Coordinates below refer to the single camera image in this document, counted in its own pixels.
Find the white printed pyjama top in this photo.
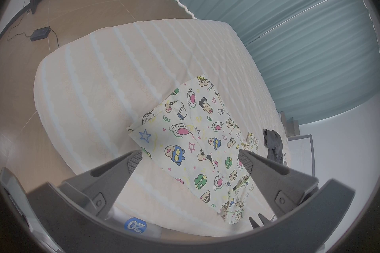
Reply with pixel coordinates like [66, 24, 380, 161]
[127, 74, 261, 225]

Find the brown bedside table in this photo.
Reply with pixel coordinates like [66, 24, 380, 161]
[280, 111, 301, 137]

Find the black box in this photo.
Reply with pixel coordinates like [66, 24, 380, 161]
[30, 26, 52, 41]

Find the black cable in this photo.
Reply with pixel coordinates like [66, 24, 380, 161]
[7, 13, 60, 48]

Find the bed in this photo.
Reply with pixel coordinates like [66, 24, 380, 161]
[34, 19, 315, 238]

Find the dark grey shirt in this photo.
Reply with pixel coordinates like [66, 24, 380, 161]
[262, 128, 286, 165]

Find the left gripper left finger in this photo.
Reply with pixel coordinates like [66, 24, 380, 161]
[58, 149, 143, 220]

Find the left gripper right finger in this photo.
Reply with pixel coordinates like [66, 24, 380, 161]
[237, 150, 319, 219]

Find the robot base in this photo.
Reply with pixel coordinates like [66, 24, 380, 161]
[0, 167, 163, 239]

